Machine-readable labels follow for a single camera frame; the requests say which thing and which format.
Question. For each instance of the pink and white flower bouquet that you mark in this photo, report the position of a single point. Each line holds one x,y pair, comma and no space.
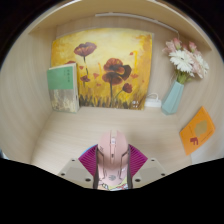
185,60

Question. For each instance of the green covered book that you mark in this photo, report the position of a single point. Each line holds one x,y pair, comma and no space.
61,83

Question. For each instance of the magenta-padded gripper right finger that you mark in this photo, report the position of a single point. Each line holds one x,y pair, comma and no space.
136,161

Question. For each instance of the yellow poppy flower painting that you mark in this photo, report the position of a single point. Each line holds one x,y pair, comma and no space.
110,43

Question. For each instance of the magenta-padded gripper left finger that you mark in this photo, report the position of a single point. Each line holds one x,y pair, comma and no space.
88,161

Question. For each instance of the mint green faceted vase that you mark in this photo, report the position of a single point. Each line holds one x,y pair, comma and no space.
172,98

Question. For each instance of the orange covered book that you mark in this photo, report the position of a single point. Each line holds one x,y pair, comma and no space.
197,131

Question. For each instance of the white power adapter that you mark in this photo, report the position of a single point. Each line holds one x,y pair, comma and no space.
153,102

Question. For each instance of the pink computer mouse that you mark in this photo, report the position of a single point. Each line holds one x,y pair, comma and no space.
112,153

